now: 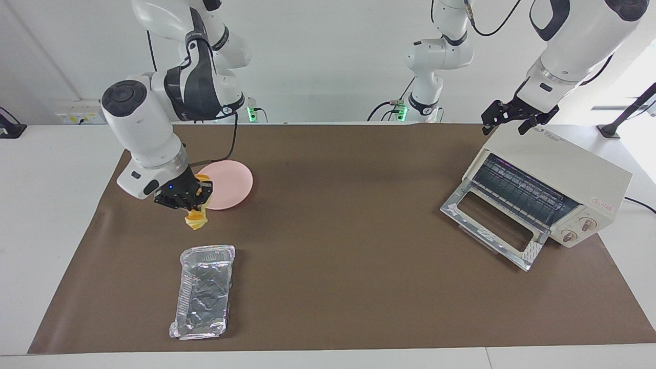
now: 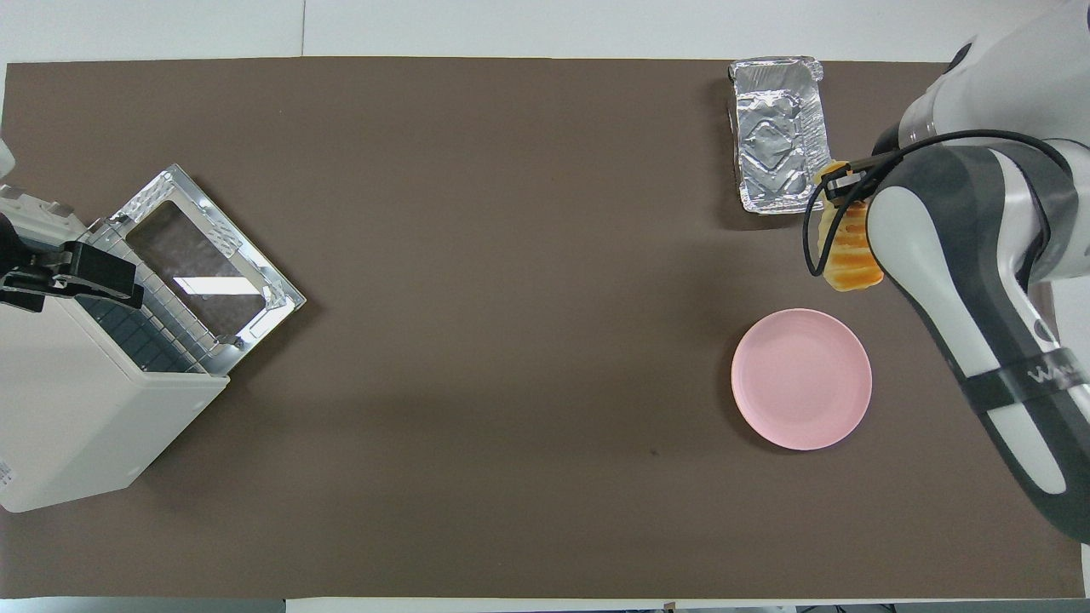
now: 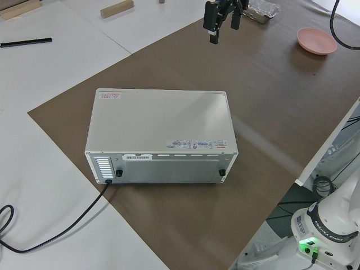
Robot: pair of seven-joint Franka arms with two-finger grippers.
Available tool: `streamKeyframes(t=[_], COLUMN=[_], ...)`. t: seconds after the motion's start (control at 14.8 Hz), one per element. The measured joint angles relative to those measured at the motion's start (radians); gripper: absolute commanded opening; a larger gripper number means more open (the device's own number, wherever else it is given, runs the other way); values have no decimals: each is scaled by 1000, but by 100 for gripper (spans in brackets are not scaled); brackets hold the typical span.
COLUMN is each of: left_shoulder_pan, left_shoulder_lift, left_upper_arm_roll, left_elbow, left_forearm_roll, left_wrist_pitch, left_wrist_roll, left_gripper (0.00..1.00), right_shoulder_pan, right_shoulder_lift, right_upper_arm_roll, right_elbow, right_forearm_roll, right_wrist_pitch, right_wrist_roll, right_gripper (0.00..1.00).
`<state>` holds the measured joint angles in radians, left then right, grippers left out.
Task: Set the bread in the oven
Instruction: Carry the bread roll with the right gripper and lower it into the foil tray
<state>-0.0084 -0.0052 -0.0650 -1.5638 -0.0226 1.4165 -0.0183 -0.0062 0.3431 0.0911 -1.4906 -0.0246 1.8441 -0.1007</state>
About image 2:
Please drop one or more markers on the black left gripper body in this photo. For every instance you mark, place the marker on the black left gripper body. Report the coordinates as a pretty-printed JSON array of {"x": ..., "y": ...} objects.
[{"x": 25, "y": 264}]

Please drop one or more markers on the cream toaster oven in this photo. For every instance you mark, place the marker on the cream toaster oven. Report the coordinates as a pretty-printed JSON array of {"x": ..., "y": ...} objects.
[{"x": 77, "y": 426}]

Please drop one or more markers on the brown table mat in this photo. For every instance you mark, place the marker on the brown table mat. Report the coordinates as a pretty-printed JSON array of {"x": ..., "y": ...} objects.
[{"x": 511, "y": 340}]

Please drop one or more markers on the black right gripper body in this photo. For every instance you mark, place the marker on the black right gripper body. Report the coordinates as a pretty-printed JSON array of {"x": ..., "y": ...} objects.
[{"x": 870, "y": 174}]

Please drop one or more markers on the glass oven door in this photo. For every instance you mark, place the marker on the glass oven door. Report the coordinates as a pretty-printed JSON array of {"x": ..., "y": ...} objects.
[{"x": 281, "y": 298}]

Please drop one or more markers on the aluminium foil tray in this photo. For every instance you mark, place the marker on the aluminium foil tray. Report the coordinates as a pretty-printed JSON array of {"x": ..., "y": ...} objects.
[{"x": 779, "y": 136}]

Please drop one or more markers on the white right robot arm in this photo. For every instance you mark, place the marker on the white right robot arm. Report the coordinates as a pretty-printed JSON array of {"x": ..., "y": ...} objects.
[{"x": 979, "y": 255}]

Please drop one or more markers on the pink round plate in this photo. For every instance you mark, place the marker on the pink round plate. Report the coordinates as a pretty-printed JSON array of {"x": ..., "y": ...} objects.
[{"x": 800, "y": 379}]

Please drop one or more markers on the sliced golden bread loaf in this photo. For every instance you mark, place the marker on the sliced golden bread loaf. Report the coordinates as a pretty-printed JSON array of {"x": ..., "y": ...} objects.
[{"x": 851, "y": 255}]

